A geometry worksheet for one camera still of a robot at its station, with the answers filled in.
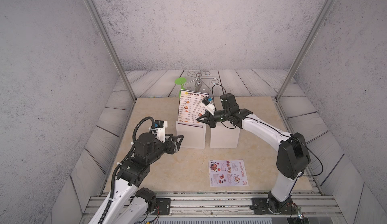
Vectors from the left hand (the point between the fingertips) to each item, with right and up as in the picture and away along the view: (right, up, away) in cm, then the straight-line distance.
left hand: (180, 136), depth 70 cm
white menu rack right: (+24, -2, +17) cm, 29 cm away
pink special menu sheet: (+24, -22, +13) cm, 36 cm away
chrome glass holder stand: (+9, +27, +23) cm, 37 cm away
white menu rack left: (+6, -4, +19) cm, 20 cm away
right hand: (+9, +7, +9) cm, 14 cm away
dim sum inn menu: (+4, +12, +7) cm, 15 cm away
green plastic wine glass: (-3, +30, +23) cm, 38 cm away
